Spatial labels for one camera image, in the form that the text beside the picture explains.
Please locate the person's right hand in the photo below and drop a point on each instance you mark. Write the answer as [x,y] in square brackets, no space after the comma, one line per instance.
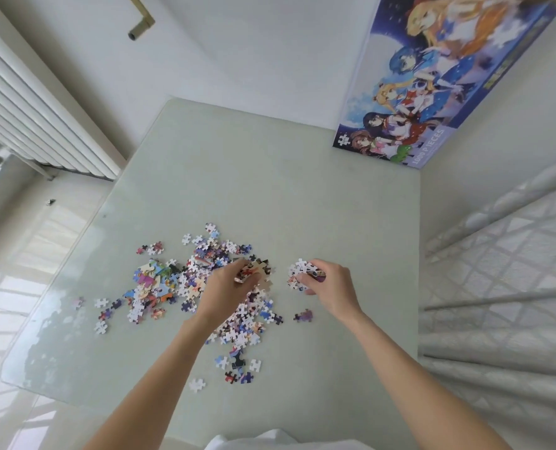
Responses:
[341,288]

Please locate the cartoon print puzzle box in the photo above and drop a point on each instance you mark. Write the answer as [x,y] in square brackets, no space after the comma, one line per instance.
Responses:
[399,98]

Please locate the person's left hand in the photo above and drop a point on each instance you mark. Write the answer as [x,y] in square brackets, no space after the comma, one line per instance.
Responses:
[221,295]

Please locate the pile of puzzle pieces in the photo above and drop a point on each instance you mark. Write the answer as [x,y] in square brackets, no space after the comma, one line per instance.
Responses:
[165,281]

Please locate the grey patterned curtain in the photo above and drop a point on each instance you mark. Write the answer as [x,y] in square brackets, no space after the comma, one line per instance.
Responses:
[503,299]

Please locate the white radiator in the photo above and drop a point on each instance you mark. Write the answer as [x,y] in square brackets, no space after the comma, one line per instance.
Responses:
[39,117]

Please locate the handful of puzzle pieces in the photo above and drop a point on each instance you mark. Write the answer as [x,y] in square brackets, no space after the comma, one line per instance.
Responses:
[299,269]
[256,269]

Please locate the brass wall fixture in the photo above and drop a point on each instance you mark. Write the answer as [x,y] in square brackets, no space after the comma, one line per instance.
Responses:
[139,28]

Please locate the person's left forearm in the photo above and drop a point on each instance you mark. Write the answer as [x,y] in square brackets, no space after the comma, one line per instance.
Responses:
[151,388]

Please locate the person's white shirt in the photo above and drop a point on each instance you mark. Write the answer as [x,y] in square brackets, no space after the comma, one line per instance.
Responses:
[287,442]

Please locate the person's right forearm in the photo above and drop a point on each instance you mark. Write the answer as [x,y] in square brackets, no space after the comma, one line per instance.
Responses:
[423,384]

